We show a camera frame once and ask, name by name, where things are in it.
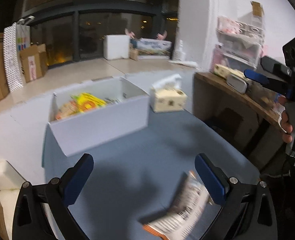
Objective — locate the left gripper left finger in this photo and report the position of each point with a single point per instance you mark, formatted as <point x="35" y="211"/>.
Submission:
<point x="30" y="220"/>

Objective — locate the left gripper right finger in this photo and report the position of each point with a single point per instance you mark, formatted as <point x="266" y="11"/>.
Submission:
<point x="247" y="211"/>

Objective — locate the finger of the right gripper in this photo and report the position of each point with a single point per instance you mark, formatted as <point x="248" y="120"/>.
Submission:
<point x="257" y="77"/>

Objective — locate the white orange snack bag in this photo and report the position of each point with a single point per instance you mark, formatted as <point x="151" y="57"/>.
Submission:
<point x="184" y="212"/>

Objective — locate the yellow sunflower snack packet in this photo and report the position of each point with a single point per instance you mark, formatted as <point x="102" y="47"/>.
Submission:
<point x="86" y="102"/>

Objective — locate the right hand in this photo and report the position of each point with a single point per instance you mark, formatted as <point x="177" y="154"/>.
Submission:
<point x="284" y="123"/>

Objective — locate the white alarm clock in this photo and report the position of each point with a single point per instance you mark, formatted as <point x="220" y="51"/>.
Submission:
<point x="237" y="83"/>

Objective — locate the cream patterned small box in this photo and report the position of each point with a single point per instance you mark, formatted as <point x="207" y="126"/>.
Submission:
<point x="221" y="71"/>

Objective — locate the clear drawer organizer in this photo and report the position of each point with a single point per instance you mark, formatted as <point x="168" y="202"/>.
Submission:
<point x="240" y="44"/>

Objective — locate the wooden side shelf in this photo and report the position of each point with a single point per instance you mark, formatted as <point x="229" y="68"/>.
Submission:
<point x="251" y="129"/>

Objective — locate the cream leather sofa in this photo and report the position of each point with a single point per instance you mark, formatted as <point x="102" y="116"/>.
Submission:
<point x="10" y="184"/>

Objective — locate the white spray bottle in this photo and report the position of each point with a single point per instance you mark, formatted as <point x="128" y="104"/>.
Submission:
<point x="178" y="54"/>

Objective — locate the tissue box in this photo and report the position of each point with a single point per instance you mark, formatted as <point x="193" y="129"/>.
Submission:
<point x="166" y="95"/>

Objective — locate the printed landscape carton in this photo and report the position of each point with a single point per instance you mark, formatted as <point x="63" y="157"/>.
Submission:
<point x="153" y="47"/>

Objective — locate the white storage box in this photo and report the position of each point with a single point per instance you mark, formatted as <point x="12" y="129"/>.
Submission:
<point x="127" y="113"/>

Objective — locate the small brown carton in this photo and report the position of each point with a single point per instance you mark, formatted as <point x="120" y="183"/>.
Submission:
<point x="134" y="53"/>

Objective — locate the white foam box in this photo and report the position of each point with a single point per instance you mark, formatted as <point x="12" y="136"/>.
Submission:
<point x="116" y="47"/>

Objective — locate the small open cardboard box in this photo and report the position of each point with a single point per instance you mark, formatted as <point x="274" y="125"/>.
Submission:
<point x="34" y="62"/>

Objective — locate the polka dot paper bag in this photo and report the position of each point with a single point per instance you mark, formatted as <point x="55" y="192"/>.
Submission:
<point x="16" y="38"/>

